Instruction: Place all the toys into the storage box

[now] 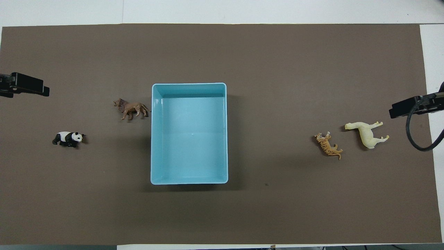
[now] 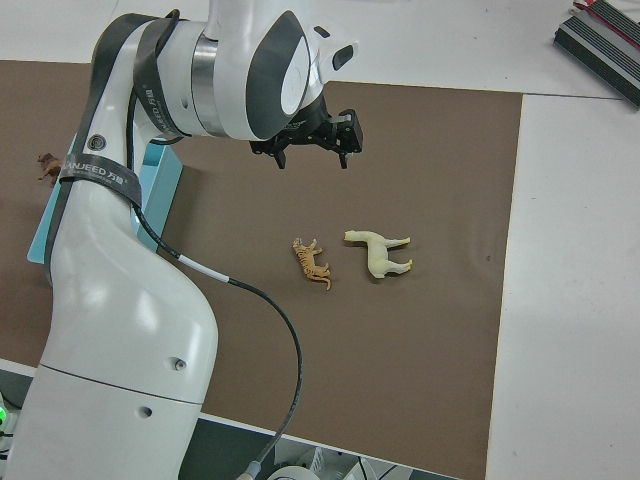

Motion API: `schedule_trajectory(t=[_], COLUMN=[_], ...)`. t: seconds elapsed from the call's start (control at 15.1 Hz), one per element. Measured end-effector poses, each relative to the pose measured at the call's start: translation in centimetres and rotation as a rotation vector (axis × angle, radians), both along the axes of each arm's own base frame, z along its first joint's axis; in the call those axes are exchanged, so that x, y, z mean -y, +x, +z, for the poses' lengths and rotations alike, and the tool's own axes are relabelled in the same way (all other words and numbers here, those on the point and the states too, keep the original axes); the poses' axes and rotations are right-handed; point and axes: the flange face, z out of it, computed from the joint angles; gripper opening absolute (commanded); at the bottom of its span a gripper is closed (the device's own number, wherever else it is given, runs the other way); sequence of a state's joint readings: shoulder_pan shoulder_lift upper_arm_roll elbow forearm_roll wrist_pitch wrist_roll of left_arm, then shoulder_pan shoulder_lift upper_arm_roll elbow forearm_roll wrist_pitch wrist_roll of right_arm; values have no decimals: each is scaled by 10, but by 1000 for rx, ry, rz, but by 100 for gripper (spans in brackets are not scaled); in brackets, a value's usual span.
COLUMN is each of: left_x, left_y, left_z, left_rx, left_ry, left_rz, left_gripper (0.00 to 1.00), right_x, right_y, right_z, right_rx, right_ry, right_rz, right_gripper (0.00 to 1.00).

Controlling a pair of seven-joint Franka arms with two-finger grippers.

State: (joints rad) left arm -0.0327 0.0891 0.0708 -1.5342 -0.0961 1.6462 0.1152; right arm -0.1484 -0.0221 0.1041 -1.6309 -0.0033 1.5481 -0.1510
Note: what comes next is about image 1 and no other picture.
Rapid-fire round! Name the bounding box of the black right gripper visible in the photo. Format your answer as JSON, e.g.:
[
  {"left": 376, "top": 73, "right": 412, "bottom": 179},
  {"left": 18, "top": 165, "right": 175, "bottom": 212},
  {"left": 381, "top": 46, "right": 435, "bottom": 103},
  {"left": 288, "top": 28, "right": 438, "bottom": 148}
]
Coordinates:
[{"left": 388, "top": 93, "right": 444, "bottom": 119}]

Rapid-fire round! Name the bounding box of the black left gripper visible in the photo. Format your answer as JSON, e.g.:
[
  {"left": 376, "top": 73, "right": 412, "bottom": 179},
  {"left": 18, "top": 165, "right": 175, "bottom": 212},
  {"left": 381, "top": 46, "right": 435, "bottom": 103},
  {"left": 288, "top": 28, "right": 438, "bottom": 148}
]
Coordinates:
[{"left": 0, "top": 72, "right": 50, "bottom": 98}]

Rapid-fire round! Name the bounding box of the cream horse toy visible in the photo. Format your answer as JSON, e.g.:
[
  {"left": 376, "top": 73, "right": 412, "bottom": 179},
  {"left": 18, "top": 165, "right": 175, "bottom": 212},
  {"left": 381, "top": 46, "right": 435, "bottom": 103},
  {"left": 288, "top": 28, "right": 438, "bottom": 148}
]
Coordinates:
[{"left": 344, "top": 121, "right": 390, "bottom": 149}]

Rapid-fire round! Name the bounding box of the black and white panda toy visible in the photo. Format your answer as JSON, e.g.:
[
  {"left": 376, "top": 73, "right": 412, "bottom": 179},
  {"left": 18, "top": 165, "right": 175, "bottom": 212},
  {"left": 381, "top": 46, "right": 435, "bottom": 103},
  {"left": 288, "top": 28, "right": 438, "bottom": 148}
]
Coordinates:
[{"left": 52, "top": 131, "right": 86, "bottom": 148}]

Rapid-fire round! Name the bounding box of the orange striped tiger toy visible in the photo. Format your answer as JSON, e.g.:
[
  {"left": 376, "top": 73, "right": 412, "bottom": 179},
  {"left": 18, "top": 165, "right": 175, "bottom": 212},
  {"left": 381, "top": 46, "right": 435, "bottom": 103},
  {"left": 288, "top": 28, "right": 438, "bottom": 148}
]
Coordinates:
[{"left": 314, "top": 132, "right": 343, "bottom": 160}]

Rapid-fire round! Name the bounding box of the brown lion toy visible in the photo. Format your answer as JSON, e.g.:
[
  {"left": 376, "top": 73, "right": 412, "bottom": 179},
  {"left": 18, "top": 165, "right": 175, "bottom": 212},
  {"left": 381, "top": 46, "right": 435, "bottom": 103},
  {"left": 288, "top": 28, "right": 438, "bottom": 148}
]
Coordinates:
[{"left": 113, "top": 98, "right": 152, "bottom": 121}]

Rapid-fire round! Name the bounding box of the light blue storage box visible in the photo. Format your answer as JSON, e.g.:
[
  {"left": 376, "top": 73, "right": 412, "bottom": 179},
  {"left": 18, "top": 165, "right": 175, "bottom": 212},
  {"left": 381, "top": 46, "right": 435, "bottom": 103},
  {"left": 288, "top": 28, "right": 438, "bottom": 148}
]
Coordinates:
[{"left": 150, "top": 83, "right": 229, "bottom": 185}]

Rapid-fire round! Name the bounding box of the brown table mat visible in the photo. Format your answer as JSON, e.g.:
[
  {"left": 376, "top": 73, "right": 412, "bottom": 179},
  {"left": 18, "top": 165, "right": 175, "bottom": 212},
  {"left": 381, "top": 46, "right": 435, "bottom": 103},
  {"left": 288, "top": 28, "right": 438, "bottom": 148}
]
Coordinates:
[{"left": 0, "top": 24, "right": 442, "bottom": 245}]

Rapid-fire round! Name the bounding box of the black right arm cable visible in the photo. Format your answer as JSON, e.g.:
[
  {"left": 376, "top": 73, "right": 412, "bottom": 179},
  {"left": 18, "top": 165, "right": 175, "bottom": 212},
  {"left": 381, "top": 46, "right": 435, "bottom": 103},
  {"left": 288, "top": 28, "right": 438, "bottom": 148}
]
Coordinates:
[{"left": 405, "top": 94, "right": 444, "bottom": 152}]

